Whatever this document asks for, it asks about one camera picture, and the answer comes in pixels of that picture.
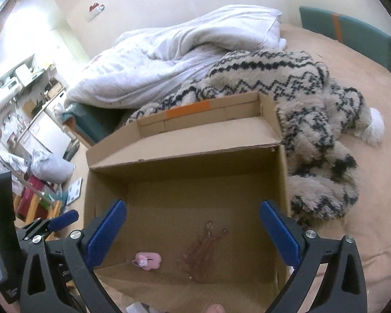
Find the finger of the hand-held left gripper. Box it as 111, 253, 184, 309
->
16, 210, 79, 240

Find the brown translucent object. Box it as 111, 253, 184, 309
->
179, 221, 229, 282

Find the white booklet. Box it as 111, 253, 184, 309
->
64, 177, 83, 204

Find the brown cardboard box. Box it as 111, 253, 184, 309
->
84, 91, 292, 313

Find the white plastic bag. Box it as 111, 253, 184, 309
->
31, 149, 75, 183

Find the white round appliance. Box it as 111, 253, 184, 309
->
0, 85, 22, 113

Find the small pink case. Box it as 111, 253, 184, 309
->
132, 252, 162, 271

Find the white cabinet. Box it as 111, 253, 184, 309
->
18, 103, 74, 160

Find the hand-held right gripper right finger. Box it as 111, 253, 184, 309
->
259, 200, 368, 313

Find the wooden railing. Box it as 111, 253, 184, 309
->
0, 142, 63, 235

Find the red box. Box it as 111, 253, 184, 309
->
17, 176, 47, 218

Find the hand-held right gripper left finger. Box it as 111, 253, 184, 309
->
20, 200, 128, 313

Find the beige black patterned blanket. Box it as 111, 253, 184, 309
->
120, 50, 386, 229

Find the green mattress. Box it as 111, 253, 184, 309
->
61, 102, 132, 147

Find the white duvet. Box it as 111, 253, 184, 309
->
65, 5, 287, 110

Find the red wall hook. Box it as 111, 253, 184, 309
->
86, 3, 105, 18

